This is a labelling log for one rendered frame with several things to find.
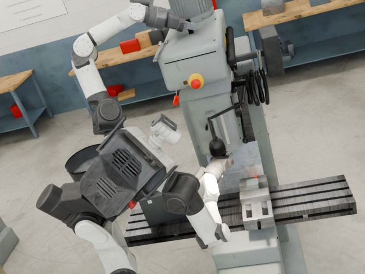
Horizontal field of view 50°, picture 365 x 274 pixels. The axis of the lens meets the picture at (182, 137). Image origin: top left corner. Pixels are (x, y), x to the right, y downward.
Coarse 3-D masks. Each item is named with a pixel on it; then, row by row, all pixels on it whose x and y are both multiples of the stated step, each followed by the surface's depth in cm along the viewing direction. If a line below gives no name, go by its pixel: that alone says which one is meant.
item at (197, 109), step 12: (216, 96) 175; (228, 96) 176; (192, 108) 179; (204, 108) 178; (216, 108) 178; (192, 120) 183; (204, 120) 182; (228, 120) 181; (204, 132) 185; (228, 132) 184; (204, 144) 188; (228, 144) 187; (240, 144) 188
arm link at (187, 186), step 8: (184, 176) 158; (176, 184) 156; (184, 184) 154; (192, 184) 156; (176, 192) 150; (184, 192) 151; (192, 192) 154; (192, 200) 154; (200, 200) 157; (192, 208) 155; (200, 208) 157
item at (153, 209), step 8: (160, 192) 215; (144, 200) 214; (152, 200) 214; (160, 200) 214; (144, 208) 217; (152, 208) 217; (160, 208) 217; (152, 216) 220; (160, 216) 220; (168, 216) 220; (176, 216) 220; (184, 216) 221; (152, 224) 222
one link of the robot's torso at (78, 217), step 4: (80, 212) 160; (84, 212) 161; (88, 212) 162; (76, 216) 160; (80, 216) 160; (84, 216) 160; (88, 216) 161; (92, 216) 162; (96, 216) 164; (100, 216) 165; (72, 220) 160; (76, 220) 161; (80, 220) 160; (92, 220) 162; (96, 220) 162; (100, 220) 165; (68, 224) 161; (72, 224) 160; (76, 224) 161; (100, 224) 166; (72, 228) 162
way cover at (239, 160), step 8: (248, 144) 239; (256, 144) 238; (240, 152) 240; (248, 152) 239; (256, 152) 238; (208, 160) 244; (240, 160) 240; (248, 160) 239; (256, 160) 238; (232, 168) 242; (240, 168) 241; (248, 168) 240; (256, 168) 238; (224, 176) 242; (232, 176) 241; (240, 176) 240; (248, 176) 238; (224, 184) 241; (232, 184) 240; (224, 192) 239; (232, 192) 237
